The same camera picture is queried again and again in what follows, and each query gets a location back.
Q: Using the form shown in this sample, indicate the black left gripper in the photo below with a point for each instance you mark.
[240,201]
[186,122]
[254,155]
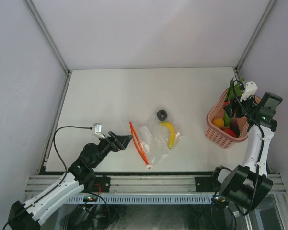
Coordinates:
[120,143]

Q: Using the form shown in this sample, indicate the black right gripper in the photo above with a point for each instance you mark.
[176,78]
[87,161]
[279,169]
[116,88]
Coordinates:
[237,104]

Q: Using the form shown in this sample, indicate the yellow fake lemon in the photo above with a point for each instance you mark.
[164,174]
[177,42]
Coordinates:
[218,122]

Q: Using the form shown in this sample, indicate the purple fake eggplant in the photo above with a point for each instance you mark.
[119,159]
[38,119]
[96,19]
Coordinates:
[235,127]

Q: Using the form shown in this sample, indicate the green fake leafy vegetable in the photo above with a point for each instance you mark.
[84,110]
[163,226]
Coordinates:
[230,93]

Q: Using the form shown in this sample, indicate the red fake tomato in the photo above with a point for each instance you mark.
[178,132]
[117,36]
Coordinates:
[230,132]

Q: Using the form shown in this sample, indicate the clear zip top bag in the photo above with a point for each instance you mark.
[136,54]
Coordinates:
[151,139]

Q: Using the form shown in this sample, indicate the dark fake avocado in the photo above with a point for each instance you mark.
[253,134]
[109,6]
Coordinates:
[162,115]

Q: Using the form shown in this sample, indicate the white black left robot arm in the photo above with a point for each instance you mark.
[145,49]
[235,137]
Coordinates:
[79,177]

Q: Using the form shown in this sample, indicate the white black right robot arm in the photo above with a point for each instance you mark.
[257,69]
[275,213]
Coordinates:
[247,184]

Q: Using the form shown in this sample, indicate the yellow fake banana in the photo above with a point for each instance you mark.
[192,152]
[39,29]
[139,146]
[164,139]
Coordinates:
[171,130]

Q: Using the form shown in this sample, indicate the pink plastic basket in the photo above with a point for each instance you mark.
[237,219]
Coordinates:
[219,136]

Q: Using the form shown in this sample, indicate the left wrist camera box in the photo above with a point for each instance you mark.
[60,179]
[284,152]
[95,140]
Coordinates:
[97,131]

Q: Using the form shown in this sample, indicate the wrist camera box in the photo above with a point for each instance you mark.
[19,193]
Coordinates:
[97,131]
[248,89]

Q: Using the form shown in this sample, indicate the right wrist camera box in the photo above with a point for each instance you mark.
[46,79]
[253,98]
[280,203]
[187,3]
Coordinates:
[248,89]

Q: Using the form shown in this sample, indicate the aluminium frame post right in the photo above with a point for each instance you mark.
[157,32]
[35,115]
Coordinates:
[258,29]

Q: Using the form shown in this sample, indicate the aluminium frame post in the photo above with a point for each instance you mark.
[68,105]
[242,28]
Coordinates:
[258,29]
[32,9]

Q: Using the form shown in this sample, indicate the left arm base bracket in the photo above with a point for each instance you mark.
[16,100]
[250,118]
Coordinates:
[101,184]

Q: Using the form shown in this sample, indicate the aluminium mounting rail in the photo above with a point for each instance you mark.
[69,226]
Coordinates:
[144,184]

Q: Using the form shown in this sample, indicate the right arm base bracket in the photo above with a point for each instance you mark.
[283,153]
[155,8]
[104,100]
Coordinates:
[211,183]

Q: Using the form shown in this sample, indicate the perforated cable tray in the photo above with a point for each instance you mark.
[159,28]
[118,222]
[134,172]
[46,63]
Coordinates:
[157,199]

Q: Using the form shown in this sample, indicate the aluminium frame post left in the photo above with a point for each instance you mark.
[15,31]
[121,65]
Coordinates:
[32,9]

